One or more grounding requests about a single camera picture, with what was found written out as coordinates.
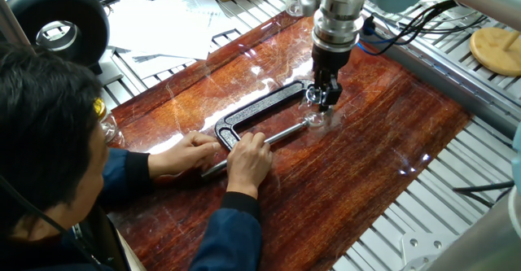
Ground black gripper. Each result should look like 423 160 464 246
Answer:
311 42 352 111

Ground white round jar lid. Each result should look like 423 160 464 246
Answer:
305 84 325 105

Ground small clear glass jar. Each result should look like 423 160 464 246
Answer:
299 95 333 128

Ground black C-clamp with steel screw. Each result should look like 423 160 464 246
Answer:
201 79 322 178

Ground person's left forearm blue sleeve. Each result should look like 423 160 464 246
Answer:
97 147 155 207

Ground person's right forearm dark sleeve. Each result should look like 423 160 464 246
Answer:
189 191 264 271

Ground clear glass storage jar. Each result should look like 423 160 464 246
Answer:
97 110 120 144

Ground gold metal jar lid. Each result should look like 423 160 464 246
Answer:
92 97 107 120

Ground person's right hand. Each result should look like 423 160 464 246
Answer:
225 131 274 201

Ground person's left hand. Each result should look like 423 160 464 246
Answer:
147 131 223 180

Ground round wooden disc stand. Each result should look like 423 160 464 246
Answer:
469 26 521 78

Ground white paper sheet with drawing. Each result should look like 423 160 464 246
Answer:
126 50 197 81

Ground white printed paper sheets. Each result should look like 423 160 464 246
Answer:
106 0 238 61

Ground black table side panel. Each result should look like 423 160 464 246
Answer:
81 205 132 271

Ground person's head black hair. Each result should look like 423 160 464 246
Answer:
0 42 111 243

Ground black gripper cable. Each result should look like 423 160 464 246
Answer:
357 0 459 56

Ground black cable bundle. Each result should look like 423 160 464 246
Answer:
406 12 489 36

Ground thick black cable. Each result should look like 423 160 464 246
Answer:
452 180 516 209

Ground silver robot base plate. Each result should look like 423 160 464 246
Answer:
396 232 459 271

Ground grey metal base plate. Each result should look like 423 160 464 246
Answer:
95 49 125 87

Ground black ring-shaped lamp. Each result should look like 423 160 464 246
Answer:
0 0 111 75

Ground long black hanging cable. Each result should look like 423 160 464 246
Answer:
0 176 103 270

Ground aluminium frame post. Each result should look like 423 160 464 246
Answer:
0 0 37 56

